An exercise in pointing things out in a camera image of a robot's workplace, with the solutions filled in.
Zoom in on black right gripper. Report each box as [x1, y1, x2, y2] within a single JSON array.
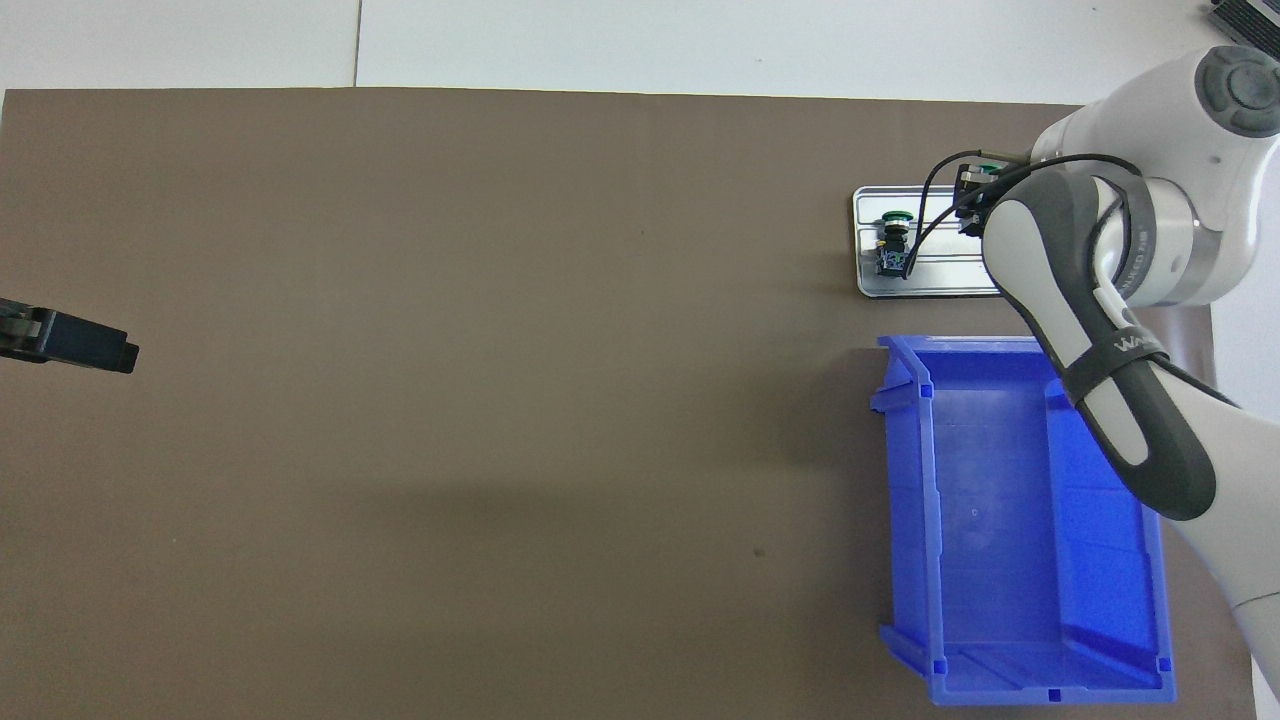
[[955, 165, 1001, 236]]

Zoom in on grey metal tray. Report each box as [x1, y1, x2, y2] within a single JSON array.
[[853, 185, 1006, 299]]

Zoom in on grey ribbed device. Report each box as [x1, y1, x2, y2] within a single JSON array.
[[1205, 0, 1280, 56]]

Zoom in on brown table mat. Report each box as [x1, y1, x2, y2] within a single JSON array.
[[0, 88, 1256, 720]]

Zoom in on blue plastic storage bin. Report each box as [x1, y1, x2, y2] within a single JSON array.
[[868, 335, 1178, 707]]

